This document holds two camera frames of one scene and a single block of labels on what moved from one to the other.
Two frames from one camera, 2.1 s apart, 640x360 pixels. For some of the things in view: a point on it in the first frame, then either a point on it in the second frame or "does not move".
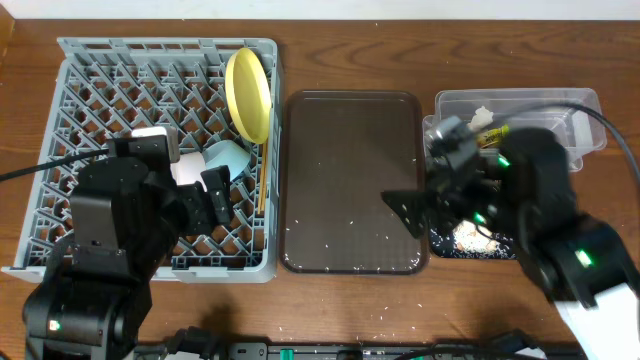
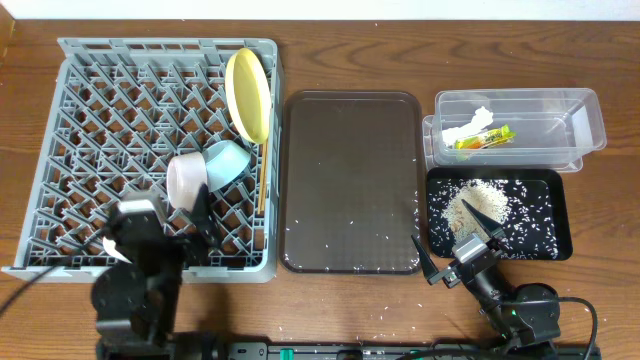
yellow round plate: [249, 93] does not move
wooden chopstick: [262, 178] does not move
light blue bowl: [226, 153] does not move
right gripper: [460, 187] → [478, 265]
